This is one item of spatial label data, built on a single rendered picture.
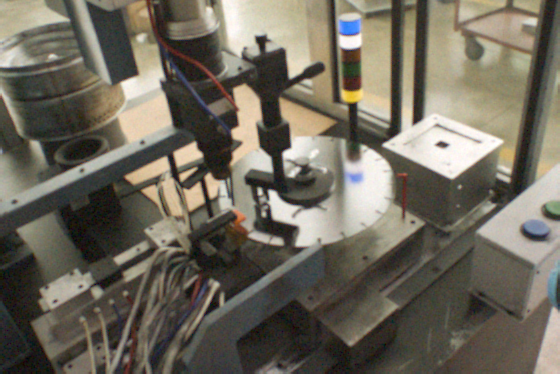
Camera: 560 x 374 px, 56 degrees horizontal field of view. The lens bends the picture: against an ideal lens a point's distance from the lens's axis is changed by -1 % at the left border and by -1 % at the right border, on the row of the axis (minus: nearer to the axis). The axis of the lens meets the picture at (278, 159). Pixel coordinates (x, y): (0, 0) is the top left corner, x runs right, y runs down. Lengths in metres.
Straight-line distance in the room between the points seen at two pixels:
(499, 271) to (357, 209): 0.27
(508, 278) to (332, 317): 0.31
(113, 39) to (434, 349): 0.72
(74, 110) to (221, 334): 0.81
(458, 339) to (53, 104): 1.03
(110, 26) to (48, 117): 0.63
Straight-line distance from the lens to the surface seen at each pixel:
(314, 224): 0.90
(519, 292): 1.00
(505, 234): 0.98
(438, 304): 1.05
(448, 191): 1.11
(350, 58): 1.15
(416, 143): 1.19
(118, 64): 0.83
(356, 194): 0.96
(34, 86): 1.38
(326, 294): 0.92
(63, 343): 1.04
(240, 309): 0.74
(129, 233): 1.17
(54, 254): 1.33
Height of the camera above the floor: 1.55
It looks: 34 degrees down
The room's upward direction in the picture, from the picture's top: 8 degrees counter-clockwise
